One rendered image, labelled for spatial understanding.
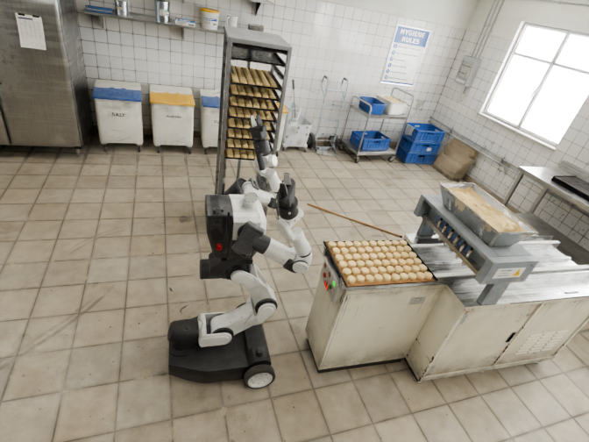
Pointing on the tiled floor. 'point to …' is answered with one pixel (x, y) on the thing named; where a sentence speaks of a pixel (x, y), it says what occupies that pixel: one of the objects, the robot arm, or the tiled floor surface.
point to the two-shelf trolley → (379, 130)
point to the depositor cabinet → (496, 323)
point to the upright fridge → (43, 79)
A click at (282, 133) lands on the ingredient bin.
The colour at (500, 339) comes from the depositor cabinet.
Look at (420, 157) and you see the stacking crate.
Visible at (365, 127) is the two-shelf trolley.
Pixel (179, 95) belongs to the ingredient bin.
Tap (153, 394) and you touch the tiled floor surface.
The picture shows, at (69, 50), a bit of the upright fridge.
